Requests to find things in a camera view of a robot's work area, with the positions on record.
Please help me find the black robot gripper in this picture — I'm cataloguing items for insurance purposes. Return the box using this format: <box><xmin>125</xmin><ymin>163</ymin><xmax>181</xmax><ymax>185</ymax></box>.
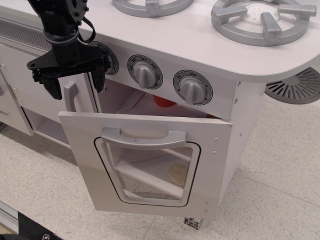
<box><xmin>27</xmin><ymin>40</ymin><xmax>110</xmax><ymax>100</ymax></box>

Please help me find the grey oven door handle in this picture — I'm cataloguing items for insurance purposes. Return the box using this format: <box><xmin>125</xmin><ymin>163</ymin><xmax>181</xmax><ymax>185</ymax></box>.
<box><xmin>101</xmin><ymin>127</ymin><xmax>187</xmax><ymax>151</ymax></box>

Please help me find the white toy oven door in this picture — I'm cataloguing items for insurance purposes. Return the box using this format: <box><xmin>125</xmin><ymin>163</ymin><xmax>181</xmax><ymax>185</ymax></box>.
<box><xmin>58</xmin><ymin>111</ymin><xmax>233</xmax><ymax>220</ymax></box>

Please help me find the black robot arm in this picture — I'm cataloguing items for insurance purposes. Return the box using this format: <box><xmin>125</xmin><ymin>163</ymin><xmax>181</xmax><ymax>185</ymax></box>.
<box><xmin>27</xmin><ymin>0</ymin><xmax>111</xmax><ymax>100</ymax></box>

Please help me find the grey left stove knob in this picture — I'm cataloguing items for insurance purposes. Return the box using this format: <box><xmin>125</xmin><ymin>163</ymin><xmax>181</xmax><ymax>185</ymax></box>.
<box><xmin>88</xmin><ymin>41</ymin><xmax>119</xmax><ymax>75</ymax></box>

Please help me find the grey stove knob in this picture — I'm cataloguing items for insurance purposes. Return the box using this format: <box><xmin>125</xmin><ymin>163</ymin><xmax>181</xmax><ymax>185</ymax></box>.
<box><xmin>88</xmin><ymin>41</ymin><xmax>119</xmax><ymax>75</ymax></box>
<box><xmin>173</xmin><ymin>70</ymin><xmax>213</xmax><ymax>106</ymax></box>
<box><xmin>127</xmin><ymin>54</ymin><xmax>163</xmax><ymax>90</ymax></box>

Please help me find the white cupboard door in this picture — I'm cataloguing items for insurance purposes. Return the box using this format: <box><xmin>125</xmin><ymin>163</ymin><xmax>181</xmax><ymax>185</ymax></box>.
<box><xmin>0</xmin><ymin>43</ymin><xmax>100</xmax><ymax>138</ymax></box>

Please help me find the grey middle stove knob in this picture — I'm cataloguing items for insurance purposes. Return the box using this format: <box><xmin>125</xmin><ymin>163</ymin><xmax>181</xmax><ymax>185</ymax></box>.
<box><xmin>127</xmin><ymin>54</ymin><xmax>163</xmax><ymax>90</ymax></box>

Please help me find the grey left burner grate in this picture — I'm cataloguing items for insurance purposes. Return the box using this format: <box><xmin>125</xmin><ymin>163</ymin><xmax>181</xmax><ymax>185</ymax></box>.
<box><xmin>112</xmin><ymin>0</ymin><xmax>193</xmax><ymax>18</ymax></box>

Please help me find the grey burner grate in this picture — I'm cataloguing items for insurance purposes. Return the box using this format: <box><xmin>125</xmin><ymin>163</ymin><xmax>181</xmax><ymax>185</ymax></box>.
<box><xmin>211</xmin><ymin>0</ymin><xmax>317</xmax><ymax>47</ymax></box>
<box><xmin>112</xmin><ymin>0</ymin><xmax>193</xmax><ymax>18</ymax></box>

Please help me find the white toy kitchen cabinet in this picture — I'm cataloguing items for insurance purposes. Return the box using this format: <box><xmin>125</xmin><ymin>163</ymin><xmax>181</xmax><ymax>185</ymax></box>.
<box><xmin>0</xmin><ymin>0</ymin><xmax>320</xmax><ymax>221</ymax></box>

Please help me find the grey right stove knob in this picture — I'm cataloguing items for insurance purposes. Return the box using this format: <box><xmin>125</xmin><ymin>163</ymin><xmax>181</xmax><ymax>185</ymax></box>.
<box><xmin>173</xmin><ymin>70</ymin><xmax>213</xmax><ymax>106</ymax></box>

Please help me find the orange toy chicken drumstick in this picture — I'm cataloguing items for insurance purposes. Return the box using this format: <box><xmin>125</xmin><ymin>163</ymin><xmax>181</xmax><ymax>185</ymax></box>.
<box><xmin>205</xmin><ymin>114</ymin><xmax>216</xmax><ymax>119</ymax></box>

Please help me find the beige toy bread piece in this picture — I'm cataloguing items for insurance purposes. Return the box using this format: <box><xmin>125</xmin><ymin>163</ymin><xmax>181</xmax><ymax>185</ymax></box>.
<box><xmin>168</xmin><ymin>163</ymin><xmax>188</xmax><ymax>186</ymax></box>

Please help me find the black mounting plate with screw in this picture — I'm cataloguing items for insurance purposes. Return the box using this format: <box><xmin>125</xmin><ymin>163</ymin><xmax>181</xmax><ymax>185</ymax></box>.
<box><xmin>18</xmin><ymin>212</ymin><xmax>62</xmax><ymax>240</ymax></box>

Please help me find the grey right burner grate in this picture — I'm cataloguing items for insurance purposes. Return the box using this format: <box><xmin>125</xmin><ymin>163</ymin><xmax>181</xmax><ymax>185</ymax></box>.
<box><xmin>211</xmin><ymin>0</ymin><xmax>317</xmax><ymax>47</ymax></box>

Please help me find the grey slotted round disc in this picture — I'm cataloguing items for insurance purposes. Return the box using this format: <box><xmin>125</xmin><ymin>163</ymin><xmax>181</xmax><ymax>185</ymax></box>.
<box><xmin>265</xmin><ymin>67</ymin><xmax>320</xmax><ymax>105</ymax></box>

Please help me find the grey cupboard door handle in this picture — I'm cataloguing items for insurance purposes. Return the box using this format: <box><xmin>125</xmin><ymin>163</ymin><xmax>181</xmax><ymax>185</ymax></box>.
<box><xmin>63</xmin><ymin>80</ymin><xmax>79</xmax><ymax>112</ymax></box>

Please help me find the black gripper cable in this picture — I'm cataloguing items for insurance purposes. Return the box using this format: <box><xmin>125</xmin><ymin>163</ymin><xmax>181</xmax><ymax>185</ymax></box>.
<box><xmin>77</xmin><ymin>16</ymin><xmax>96</xmax><ymax>43</ymax></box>

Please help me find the aluminium frame rail corner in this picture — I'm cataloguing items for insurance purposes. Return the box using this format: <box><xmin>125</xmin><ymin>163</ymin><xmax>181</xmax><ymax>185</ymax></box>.
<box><xmin>0</xmin><ymin>201</ymin><xmax>19</xmax><ymax>234</ymax></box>

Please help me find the aluminium extrusion rail under oven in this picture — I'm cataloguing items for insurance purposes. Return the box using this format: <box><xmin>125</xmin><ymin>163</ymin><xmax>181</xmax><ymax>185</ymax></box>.
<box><xmin>183</xmin><ymin>217</ymin><xmax>204</xmax><ymax>230</ymax></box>

